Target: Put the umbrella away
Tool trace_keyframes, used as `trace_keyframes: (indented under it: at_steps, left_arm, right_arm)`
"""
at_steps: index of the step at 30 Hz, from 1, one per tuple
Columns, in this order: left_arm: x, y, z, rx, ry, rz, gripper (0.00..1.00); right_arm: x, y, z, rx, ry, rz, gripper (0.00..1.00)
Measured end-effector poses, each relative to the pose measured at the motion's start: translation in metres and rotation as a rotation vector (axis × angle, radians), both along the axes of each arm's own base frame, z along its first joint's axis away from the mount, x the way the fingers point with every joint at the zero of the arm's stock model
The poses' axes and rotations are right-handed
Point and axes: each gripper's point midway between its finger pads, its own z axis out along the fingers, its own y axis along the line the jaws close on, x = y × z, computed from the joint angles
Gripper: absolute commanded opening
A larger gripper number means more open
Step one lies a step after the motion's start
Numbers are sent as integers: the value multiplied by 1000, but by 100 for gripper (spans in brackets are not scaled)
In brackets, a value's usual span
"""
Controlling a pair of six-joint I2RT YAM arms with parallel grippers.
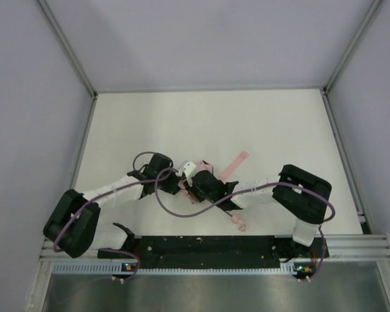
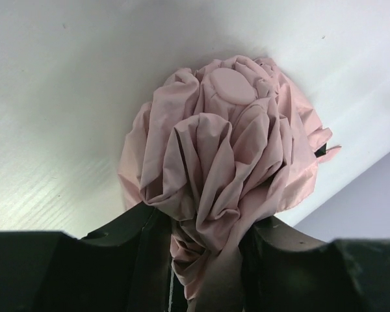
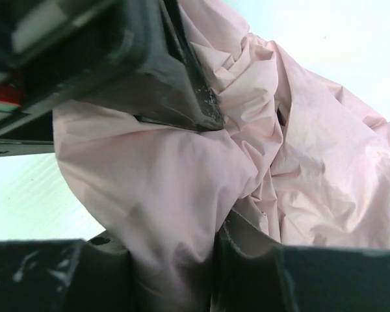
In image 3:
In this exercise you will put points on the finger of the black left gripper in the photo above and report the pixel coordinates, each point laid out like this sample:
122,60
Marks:
182,97

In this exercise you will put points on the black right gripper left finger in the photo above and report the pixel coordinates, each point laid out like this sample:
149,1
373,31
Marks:
66,275

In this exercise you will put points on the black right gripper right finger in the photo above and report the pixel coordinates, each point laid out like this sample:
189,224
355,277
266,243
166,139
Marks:
252,272

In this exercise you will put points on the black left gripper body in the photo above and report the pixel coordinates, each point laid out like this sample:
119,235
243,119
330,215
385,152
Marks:
55,51

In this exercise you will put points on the pink and black folding umbrella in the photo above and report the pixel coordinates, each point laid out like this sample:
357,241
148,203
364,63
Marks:
308,162

